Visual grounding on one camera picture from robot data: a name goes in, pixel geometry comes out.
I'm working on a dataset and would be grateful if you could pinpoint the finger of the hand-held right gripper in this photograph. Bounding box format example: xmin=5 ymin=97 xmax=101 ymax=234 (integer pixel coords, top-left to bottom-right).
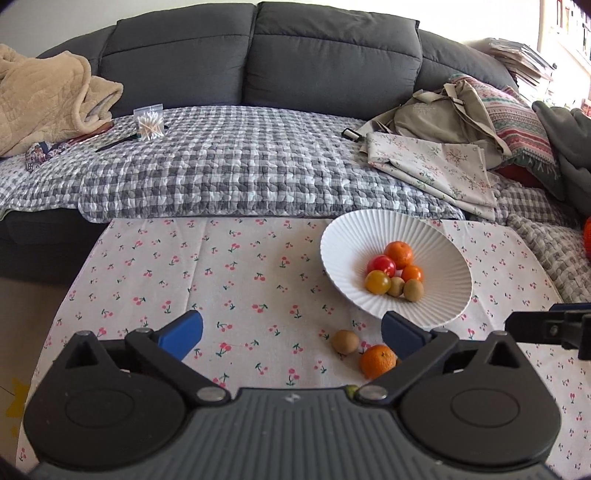
xmin=505 ymin=304 xmax=591 ymax=349

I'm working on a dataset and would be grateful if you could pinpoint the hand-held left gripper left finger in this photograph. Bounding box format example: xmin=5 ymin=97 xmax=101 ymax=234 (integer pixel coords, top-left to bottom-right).
xmin=60 ymin=310 xmax=232 ymax=407

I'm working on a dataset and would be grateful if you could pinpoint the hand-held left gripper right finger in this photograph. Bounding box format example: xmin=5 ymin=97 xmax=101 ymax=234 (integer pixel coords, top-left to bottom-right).
xmin=355 ymin=310 xmax=528 ymax=407

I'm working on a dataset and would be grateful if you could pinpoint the yellow orange tomato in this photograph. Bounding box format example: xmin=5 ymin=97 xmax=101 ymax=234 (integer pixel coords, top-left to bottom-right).
xmin=365 ymin=270 xmax=392 ymax=295

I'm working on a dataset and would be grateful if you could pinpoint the red tomato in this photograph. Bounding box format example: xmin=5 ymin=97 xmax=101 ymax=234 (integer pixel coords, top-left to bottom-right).
xmin=367 ymin=255 xmax=397 ymax=278

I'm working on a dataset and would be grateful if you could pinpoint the white ribbed bowl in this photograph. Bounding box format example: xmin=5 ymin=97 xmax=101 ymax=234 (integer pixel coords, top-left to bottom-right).
xmin=320 ymin=209 xmax=474 ymax=326

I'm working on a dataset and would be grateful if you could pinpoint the cherry print tablecloth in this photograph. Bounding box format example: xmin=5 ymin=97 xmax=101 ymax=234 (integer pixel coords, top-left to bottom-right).
xmin=16 ymin=215 xmax=591 ymax=480

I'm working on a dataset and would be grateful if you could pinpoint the grey knitted blanket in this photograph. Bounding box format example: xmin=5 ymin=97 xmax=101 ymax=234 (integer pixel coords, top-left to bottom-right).
xmin=505 ymin=212 xmax=591 ymax=305

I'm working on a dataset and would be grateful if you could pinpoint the red cushion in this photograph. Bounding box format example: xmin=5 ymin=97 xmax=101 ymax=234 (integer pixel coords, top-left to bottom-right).
xmin=494 ymin=164 xmax=546 ymax=189

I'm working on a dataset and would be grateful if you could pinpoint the floral print cloth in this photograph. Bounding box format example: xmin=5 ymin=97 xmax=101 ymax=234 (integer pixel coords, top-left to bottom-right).
xmin=359 ymin=131 xmax=499 ymax=221

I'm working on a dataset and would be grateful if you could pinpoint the grey checkered quilt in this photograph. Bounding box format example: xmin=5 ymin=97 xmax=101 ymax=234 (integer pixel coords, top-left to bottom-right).
xmin=0 ymin=105 xmax=573 ymax=227

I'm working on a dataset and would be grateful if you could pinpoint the grey garment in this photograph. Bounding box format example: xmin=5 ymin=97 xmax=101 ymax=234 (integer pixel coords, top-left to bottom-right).
xmin=532 ymin=100 xmax=591 ymax=217

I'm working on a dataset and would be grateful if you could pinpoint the black pen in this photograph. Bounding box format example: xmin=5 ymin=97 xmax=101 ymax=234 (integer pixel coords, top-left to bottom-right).
xmin=95 ymin=133 xmax=139 ymax=153

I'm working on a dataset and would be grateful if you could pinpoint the striped patterned pillow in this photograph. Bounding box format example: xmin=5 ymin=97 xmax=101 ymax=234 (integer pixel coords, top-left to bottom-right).
xmin=450 ymin=74 xmax=561 ymax=181

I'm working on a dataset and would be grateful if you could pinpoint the clear cotton swab box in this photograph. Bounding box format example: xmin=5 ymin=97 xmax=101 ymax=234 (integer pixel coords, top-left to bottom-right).
xmin=134 ymin=104 xmax=165 ymax=140

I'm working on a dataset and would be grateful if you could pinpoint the red book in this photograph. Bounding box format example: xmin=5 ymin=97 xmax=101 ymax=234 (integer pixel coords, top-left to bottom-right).
xmin=69 ymin=121 xmax=115 ymax=144

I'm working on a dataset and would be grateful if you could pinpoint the beige tote bag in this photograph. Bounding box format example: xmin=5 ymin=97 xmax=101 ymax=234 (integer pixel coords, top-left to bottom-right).
xmin=369 ymin=80 xmax=513 ymax=158

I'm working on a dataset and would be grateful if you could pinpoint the patterned fabric pouch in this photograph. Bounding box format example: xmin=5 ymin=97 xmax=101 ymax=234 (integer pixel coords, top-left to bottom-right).
xmin=25 ymin=142 xmax=70 ymax=174

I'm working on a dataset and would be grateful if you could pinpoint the stack of books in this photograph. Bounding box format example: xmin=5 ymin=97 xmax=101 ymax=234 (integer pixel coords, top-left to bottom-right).
xmin=478 ymin=38 xmax=555 ymax=93

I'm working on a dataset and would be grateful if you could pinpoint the beige fleece blanket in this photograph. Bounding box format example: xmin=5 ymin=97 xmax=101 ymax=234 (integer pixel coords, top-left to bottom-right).
xmin=0 ymin=44 xmax=124 ymax=158

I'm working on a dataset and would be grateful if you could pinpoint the dark grey sofa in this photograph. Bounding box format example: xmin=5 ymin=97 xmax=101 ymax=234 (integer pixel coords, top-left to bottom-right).
xmin=0 ymin=1 xmax=522 ymax=282

